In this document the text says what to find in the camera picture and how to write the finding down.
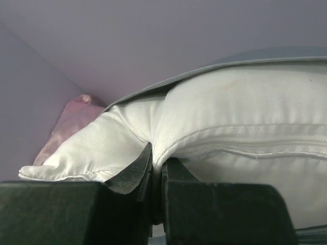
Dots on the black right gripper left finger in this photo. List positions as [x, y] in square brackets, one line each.
[117, 211]

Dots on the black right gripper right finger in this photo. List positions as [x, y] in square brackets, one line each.
[198, 212]

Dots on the white pillow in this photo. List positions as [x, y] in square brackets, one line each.
[264, 124]

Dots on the grey pillowcase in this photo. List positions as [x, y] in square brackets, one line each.
[289, 54]

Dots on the pink floral pillow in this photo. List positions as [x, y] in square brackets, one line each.
[76, 115]

